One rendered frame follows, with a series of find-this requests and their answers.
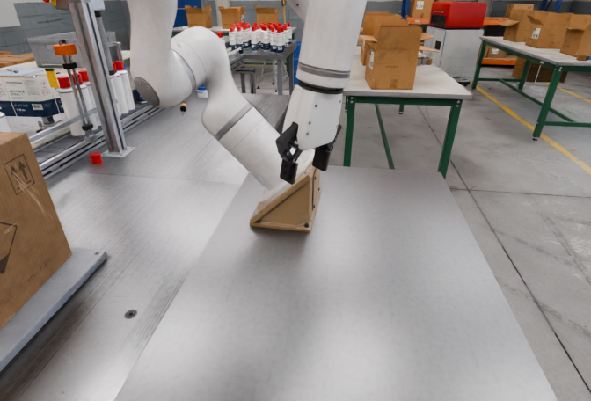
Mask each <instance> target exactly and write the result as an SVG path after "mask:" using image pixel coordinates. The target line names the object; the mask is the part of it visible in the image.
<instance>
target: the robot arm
mask: <svg viewBox="0 0 591 401"><path fill-rule="evenodd" d="M286 1H287V3H288V4H289V5H290V6H291V8H292V9H293V10H294V11H295V13H296V14H297V15H298V16H299V18H300V19H301V20H302V22H303V23H304V28H303V37H302V44H301V49H300V54H299V61H298V66H297V72H296V78H297V79H299V80H298V85H296V86H295V88H294V90H293V92H292V95H291V98H290V101H289V103H288V110H287V113H286V118H285V121H284V126H283V131H282V134H281V135H280V134H279V133H278V132H277V131H276V130H275V129H274V128H273V127H272V126H271V125H270V124H269V123H268V122H267V121H266V120H265V119H264V117H263V116H262V115H261V114H260V113H259V112H258V111H257V110H256V109H255V108H254V107H252V105H251V104H250V103H249V102H248V101H247V100H246V99H245V98H244V96H243V95H242V94H241V93H240V92H239V90H238V89H237V87H236V85H235V83H234V80H233V77H232V75H231V70H230V60H229V56H228V52H227V49H226V47H225V45H224V44H223V42H222V40H221V39H220V38H219V37H218V36H217V35H216V34H215V33H213V32H212V31H210V30H208V29H207V28H205V27H201V26H195V27H191V28H188V29H186V30H185V31H183V32H181V33H179V34H177V35H176V36H174V37H173V38H172V37H171V33H172V28H173V26H174V22H175V18H176V14H177V9H178V0H127V3H128V8H129V13H130V25H131V39H130V66H131V73H132V78H133V81H134V84H135V88H136V89H137V91H138V92H139V93H140V95H141V96H142V98H143V99H144V100H146V101H147V102H148V103H149V104H151V105H153V106H155V107H158V108H169V107H172V106H175V105H177V104H179V103H180V102H182V101H183V100H184V99H185V98H187V97H188V96H189V95H191V94H192V93H193V92H194V91H196V90H197V89H198V88H200V87H201V86H202V85H204V86H205V87H206V89H207V91H208V101H207V104H206V105H205V107H204V110H203V113H202V116H201V122H202V124H203V126H204V127H205V129H206V130H207V131H208V132H209V133H210V134H211V135H212V136H213V137H214V138H215V139H216V140H217V141H218V142H219V143H220V144H221V145H222V146H223V147H224V148H225V149H226V150H227V151H228V152H229V153H230V154H231V155H232V156H233V157H234V158H235V159H236V160H237V161H238V162H239V163H240V164H241V165H242V166H243V167H244V168H245V169H246V170H247V171H248V172H249V173H250V174H251V175H252V176H253V177H254V178H255V179H256V180H257V181H258V182H260V183H261V184H262V185H263V186H264V187H265V189H264V190H263V192H262V193H261V195H260V196H259V202H260V203H261V204H267V203H268V202H270V201H272V200H274V199H275V198H277V197H278V196H279V195H281V194H282V193H283V192H284V191H286V190H287V189H288V188H289V187H290V186H291V185H293V184H294V183H295V182H296V180H297V179H298V178H299V177H300V176H301V175H302V174H303V172H304V171H305V170H306V169H307V167H308V166H309V165H310V163H311V161H312V160H313V162H312V166H314V167H316V168H318V169H319V170H321V171H326V170H327V166H328V162H329V158H330V154H331V152H329V151H332V150H333V144H334V143H335V142H336V141H337V139H338V138H337V135H338V134H339V131H340V130H341V128H342V126H341V125H340V124H339V116H340V110H341V103H342V93H343V91H344V88H346V87H347V85H348V82H349V80H350V73H351V68H352V65H353V60H354V54H355V49H356V46H357V41H358V38H359V34H360V30H361V22H362V19H363V15H364V11H365V7H366V2H367V0H286ZM295 141H297V142H299V145H298V144H296V143H295ZM318 146H319V147H318ZM292 147H293V148H295V149H296V150H294V149H293V148H292ZM315 147H316V148H315ZM313 148H315V150H314V149H313ZM303 150H304V151H303Z"/></svg>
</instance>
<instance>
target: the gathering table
mask: <svg viewBox="0 0 591 401"><path fill-rule="evenodd" d="M295 49H296V40H292V44H290V45H289V46H288V47H287V48H285V49H284V54H282V55H277V54H271V51H269V52H264V51H261V49H259V51H258V52H252V48H251V47H250V48H249V50H244V52H243V53H242V55H243V59H271V60H277V72H278V95H283V73H282V60H285V59H286V58H287V57H288V56H289V95H292V92H293V90H294V50H295ZM240 76H241V88H242V93H246V87H245V73H240Z"/></svg>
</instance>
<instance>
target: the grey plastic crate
mask: <svg viewBox="0 0 591 401"><path fill-rule="evenodd" d="M105 35H106V40H107V42H116V39H115V32H105ZM62 39H65V40H67V41H68V44H75V46H76V50H77V54H75V55H71V56H72V59H73V62H75V63H76V64H77V67H78V68H85V64H84V58H83V55H82V51H81V48H78V46H80V45H79V41H78V37H77V32H71V33H59V34H54V35H48V36H41V37H36V38H30V39H27V40H28V43H30V46H31V49H32V51H33V56H34V59H35V61H36V64H37V66H38V67H39V68H43V67H42V64H64V60H63V57H62V55H55V51H54V48H53V45H58V44H59V42H58V40H62Z"/></svg>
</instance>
